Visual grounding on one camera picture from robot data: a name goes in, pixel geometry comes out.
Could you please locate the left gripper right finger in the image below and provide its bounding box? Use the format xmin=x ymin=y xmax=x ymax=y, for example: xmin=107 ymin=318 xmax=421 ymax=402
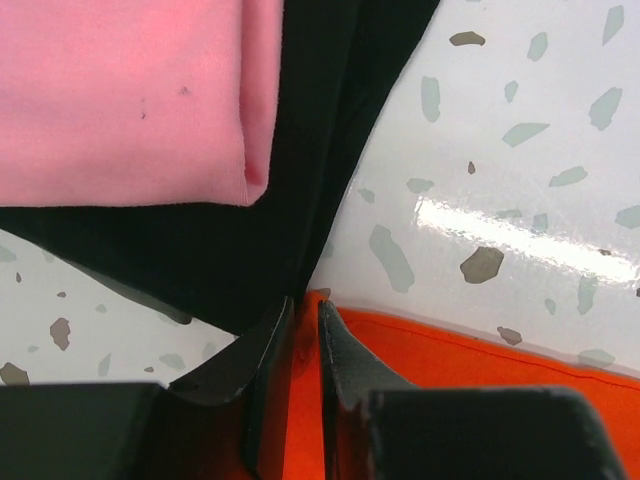
xmin=318 ymin=301 xmax=628 ymax=479

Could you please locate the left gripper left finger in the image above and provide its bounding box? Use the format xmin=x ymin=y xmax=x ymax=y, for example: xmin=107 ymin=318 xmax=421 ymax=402
xmin=1 ymin=298 xmax=295 ymax=479

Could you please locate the orange t shirt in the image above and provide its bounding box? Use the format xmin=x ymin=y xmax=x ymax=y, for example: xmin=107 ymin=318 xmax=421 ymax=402
xmin=283 ymin=291 xmax=639 ymax=480

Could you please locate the folded black t shirt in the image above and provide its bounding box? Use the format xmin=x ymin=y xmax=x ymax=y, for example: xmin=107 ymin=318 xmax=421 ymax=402
xmin=1 ymin=1 xmax=437 ymax=335

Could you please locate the folded pink t shirt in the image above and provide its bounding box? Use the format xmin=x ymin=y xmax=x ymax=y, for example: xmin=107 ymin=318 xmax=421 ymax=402
xmin=1 ymin=1 xmax=284 ymax=207

